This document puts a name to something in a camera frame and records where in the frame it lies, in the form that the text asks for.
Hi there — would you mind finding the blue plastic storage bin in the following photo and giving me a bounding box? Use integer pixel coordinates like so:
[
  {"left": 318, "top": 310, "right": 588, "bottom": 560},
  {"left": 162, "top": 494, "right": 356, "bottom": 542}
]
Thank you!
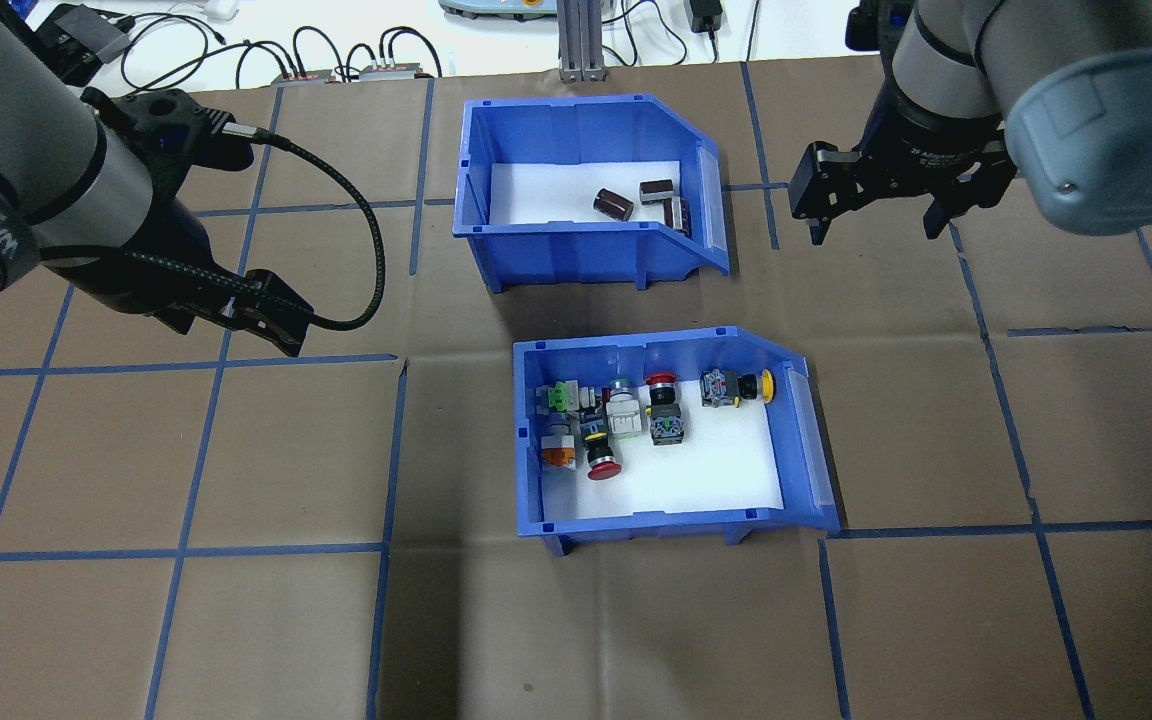
[
  {"left": 452, "top": 93, "right": 732, "bottom": 294},
  {"left": 512, "top": 325, "right": 842, "bottom": 558}
]

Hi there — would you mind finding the aluminium profile post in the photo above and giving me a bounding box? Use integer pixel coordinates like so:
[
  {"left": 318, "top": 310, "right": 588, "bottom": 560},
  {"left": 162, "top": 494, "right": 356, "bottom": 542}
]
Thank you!
[{"left": 558, "top": 0, "right": 609, "bottom": 83}]

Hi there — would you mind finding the white foam bin liner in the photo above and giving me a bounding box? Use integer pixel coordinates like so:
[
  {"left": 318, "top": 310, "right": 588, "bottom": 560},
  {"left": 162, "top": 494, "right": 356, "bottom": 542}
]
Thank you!
[
  {"left": 489, "top": 160, "right": 685, "bottom": 229},
  {"left": 536, "top": 385, "right": 785, "bottom": 521}
]

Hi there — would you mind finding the black braided camera cable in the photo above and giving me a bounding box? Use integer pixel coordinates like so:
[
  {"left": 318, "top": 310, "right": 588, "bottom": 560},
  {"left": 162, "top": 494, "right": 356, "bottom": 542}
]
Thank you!
[{"left": 226, "top": 125, "right": 387, "bottom": 333}]

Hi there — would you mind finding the dark grey docking hub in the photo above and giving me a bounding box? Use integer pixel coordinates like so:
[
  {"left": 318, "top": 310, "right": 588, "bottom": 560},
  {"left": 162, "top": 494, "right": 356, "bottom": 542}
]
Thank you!
[{"left": 36, "top": 5, "right": 137, "bottom": 66}]

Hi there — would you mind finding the white contact block green button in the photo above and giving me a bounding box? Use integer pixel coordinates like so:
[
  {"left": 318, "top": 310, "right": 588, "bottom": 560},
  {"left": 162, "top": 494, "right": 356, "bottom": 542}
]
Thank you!
[{"left": 604, "top": 376, "right": 645, "bottom": 439}]

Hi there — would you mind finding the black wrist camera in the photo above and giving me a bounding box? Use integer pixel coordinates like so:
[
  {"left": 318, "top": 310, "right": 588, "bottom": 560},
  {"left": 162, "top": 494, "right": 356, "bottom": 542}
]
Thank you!
[
  {"left": 844, "top": 0, "right": 922, "bottom": 53},
  {"left": 81, "top": 88, "right": 257, "bottom": 196}
]

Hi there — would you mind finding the white contact block orange clip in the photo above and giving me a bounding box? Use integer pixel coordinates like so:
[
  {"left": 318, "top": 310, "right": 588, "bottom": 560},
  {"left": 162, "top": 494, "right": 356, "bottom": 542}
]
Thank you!
[{"left": 539, "top": 418, "right": 579, "bottom": 471}]

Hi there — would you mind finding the grey-blue teach pendant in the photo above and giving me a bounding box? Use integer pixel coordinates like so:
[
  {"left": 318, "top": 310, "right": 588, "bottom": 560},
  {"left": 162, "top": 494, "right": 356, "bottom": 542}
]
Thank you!
[{"left": 439, "top": 0, "right": 557, "bottom": 21}]

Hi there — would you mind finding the yellow push button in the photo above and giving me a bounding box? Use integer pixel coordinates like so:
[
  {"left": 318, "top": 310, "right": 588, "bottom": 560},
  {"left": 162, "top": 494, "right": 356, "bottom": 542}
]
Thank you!
[{"left": 700, "top": 368, "right": 777, "bottom": 409}]

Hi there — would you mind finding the black clear contact block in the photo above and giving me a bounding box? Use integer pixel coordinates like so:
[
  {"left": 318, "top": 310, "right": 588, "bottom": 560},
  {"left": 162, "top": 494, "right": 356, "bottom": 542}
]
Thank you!
[{"left": 644, "top": 372, "right": 687, "bottom": 447}]

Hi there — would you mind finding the red mushroom push button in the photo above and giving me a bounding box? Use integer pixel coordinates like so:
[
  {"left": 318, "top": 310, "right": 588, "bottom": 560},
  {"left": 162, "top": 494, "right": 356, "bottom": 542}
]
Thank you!
[{"left": 581, "top": 405, "right": 625, "bottom": 483}]

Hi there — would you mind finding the black hub cable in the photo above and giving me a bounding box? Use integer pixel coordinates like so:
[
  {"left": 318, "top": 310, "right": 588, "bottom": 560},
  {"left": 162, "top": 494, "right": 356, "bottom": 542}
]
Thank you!
[
  {"left": 291, "top": 25, "right": 342, "bottom": 73},
  {"left": 376, "top": 26, "right": 444, "bottom": 77}
]

